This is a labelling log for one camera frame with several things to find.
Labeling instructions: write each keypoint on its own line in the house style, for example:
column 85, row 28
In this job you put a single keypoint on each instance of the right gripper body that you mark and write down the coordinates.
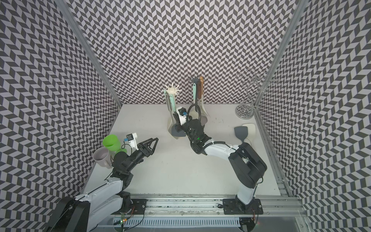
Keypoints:
column 185, row 128

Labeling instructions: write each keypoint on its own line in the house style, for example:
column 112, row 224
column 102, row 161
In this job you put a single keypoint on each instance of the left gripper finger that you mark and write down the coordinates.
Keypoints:
column 151, row 146
column 142, row 145

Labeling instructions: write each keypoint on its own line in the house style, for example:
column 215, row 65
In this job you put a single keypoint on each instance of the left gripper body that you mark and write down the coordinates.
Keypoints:
column 138, row 155

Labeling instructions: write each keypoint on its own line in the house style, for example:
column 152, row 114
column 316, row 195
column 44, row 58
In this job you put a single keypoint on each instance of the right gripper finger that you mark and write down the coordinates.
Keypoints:
column 184, row 115
column 177, row 119

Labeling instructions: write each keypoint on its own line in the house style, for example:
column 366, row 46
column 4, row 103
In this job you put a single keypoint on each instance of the grey turner mint handle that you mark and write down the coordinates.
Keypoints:
column 174, row 131

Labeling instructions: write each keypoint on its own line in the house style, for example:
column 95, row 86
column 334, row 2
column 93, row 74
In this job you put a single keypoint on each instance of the grey spatula mint handle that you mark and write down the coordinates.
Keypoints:
column 241, row 132

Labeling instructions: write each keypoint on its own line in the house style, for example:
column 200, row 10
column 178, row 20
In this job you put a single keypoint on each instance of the cream spatula wooden handle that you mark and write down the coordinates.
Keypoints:
column 252, row 132

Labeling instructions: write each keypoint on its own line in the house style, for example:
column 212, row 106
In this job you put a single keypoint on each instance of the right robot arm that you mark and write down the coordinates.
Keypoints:
column 248, row 166

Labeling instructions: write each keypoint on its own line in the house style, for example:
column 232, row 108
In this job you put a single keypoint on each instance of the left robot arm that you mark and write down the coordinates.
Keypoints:
column 84, row 212

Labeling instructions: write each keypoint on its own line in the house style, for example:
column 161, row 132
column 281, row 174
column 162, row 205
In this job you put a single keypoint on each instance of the cream utensil rack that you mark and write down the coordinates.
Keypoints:
column 169, row 94

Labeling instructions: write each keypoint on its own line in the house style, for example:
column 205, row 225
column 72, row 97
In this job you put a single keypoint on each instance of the dark grey utensil rack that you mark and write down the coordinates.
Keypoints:
column 204, row 119

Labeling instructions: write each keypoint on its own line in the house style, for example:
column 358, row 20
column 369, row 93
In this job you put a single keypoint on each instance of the cream slotted turner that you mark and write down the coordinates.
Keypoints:
column 168, row 113

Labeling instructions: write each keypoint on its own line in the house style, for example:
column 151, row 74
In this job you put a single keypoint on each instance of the green plastic goblet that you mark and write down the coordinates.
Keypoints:
column 113, row 144

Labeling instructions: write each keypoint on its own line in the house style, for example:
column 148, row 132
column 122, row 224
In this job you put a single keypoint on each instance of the grey ceramic mug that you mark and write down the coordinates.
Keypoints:
column 102, row 157

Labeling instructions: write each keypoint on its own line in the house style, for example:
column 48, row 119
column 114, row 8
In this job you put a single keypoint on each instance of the cream turner mint handle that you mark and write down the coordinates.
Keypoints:
column 195, row 89

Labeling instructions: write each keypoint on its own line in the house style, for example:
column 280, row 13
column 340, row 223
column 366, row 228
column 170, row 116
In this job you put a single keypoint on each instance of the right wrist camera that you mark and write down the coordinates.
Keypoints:
column 178, row 110

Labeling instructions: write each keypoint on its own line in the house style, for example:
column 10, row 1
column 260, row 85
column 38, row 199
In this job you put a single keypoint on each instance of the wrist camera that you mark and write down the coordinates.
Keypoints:
column 131, row 140
column 178, row 110

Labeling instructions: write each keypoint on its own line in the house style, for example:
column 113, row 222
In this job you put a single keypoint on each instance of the cream spoon brown handle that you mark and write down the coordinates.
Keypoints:
column 202, row 96

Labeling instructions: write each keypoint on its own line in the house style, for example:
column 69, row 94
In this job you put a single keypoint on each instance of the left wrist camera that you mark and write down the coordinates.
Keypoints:
column 131, row 140

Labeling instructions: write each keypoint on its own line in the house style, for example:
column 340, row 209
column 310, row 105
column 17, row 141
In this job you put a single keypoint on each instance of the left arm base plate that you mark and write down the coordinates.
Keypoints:
column 132, row 207

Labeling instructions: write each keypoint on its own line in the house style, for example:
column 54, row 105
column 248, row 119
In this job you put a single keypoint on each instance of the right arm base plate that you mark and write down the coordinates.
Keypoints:
column 236, row 207

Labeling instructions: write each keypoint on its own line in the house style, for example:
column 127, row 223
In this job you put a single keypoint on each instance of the aluminium front rail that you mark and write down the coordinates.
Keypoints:
column 185, row 211

